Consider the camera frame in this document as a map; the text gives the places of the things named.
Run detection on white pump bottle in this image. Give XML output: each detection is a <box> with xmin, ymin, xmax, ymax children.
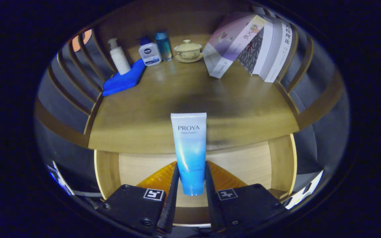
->
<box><xmin>108</xmin><ymin>38</ymin><xmax>131</xmax><ymax>75</ymax></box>

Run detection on white book with black lettering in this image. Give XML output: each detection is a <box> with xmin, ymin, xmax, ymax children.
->
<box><xmin>260</xmin><ymin>20</ymin><xmax>293</xmax><ymax>83</ymax></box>

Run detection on beige lidded teacup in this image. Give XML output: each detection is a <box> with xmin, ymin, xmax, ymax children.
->
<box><xmin>173</xmin><ymin>39</ymin><xmax>204</xmax><ymax>63</ymax></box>

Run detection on teal bottle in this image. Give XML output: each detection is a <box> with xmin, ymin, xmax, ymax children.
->
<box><xmin>154</xmin><ymin>30</ymin><xmax>174</xmax><ymax>62</ymax></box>

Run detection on plain white book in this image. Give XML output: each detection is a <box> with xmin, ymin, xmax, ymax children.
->
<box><xmin>252</xmin><ymin>18</ymin><xmax>283</xmax><ymax>76</ymax></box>

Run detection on blue folded cloth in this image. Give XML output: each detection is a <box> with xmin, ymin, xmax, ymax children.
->
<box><xmin>103</xmin><ymin>59</ymin><xmax>147</xmax><ymax>97</ymax></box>

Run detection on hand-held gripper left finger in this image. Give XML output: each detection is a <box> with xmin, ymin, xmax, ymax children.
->
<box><xmin>96</xmin><ymin>161</ymin><xmax>180</xmax><ymax>236</ymax></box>

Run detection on wooden countertop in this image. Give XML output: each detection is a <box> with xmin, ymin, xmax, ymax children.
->
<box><xmin>88</xmin><ymin>56</ymin><xmax>300</xmax><ymax>154</ymax></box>

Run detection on pink and white book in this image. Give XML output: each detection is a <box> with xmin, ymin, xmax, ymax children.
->
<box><xmin>202</xmin><ymin>13</ymin><xmax>268</xmax><ymax>79</ymax></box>

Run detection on wooden cabinet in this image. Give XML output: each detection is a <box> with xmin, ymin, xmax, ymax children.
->
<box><xmin>34</xmin><ymin>0</ymin><xmax>345</xmax><ymax>149</ymax></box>

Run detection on dark patterned book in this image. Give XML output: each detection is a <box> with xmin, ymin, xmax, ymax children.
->
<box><xmin>236</xmin><ymin>31</ymin><xmax>264</xmax><ymax>76</ymax></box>

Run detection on blue and white tube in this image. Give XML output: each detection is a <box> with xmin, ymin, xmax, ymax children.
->
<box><xmin>171</xmin><ymin>112</ymin><xmax>207</xmax><ymax>196</ymax></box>

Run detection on white lotion bottle blue cap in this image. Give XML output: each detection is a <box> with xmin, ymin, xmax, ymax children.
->
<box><xmin>138</xmin><ymin>36</ymin><xmax>162</xmax><ymax>66</ymax></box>

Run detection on wooden drawer with black knob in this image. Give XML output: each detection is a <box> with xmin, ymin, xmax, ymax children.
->
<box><xmin>94</xmin><ymin>134</ymin><xmax>298</xmax><ymax>228</ymax></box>

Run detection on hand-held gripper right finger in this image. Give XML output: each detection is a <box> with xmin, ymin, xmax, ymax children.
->
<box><xmin>205</xmin><ymin>161</ymin><xmax>289</xmax><ymax>233</ymax></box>

